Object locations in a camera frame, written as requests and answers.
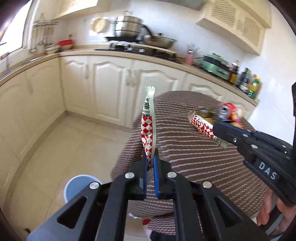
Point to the black gas stove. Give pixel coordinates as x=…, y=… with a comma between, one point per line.
x=142, y=49

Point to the red white checkered wrapper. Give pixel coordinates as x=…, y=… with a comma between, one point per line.
x=148, y=125

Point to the person's right hand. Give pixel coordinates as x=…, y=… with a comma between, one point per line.
x=273, y=206

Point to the dark soy sauce bottle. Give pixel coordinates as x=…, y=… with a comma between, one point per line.
x=233, y=70

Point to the cream lower kitchen cabinets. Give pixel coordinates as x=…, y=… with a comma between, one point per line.
x=101, y=86

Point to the blue plastic trash bin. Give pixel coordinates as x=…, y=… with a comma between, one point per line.
x=77, y=184

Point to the steel sink faucet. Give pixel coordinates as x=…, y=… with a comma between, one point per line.
x=6, y=58

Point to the dark glass bottle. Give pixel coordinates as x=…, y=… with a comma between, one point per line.
x=243, y=78

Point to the stainless steel steamer pot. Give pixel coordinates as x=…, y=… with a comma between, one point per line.
x=127, y=25

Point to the green electric cooker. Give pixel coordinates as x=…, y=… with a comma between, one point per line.
x=215, y=65

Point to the clear bag with pastry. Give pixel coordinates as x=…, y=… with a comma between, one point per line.
x=208, y=115

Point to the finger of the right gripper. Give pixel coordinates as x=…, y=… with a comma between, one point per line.
x=232, y=134

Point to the pink orange candy wrapper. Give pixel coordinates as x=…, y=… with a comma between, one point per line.
x=235, y=118

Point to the kitchen window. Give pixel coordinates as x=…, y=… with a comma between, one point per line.
x=13, y=36

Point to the pink utensil holder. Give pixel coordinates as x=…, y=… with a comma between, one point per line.
x=190, y=54

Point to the hanging utensil rack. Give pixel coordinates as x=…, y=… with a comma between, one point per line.
x=42, y=31

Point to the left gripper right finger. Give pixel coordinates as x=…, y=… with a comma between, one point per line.
x=200, y=212

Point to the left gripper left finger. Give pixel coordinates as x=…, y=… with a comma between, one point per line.
x=99, y=211

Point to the crushed red soda can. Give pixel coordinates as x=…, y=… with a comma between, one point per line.
x=226, y=111

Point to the green yellow oil bottle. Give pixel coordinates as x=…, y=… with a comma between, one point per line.
x=253, y=87

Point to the cream kitchen cabinets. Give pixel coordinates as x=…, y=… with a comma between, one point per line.
x=101, y=86
x=222, y=27

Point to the cream upper kitchen cabinets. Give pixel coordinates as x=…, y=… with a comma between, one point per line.
x=222, y=27

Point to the brown polka dot tablecloth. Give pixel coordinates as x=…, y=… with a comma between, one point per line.
x=191, y=154

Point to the red bowl on counter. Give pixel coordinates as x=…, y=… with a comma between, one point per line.
x=66, y=44

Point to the round cream strainer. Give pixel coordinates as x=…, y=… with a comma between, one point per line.
x=100, y=25

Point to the steel wok with lid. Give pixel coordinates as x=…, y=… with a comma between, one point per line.
x=159, y=40

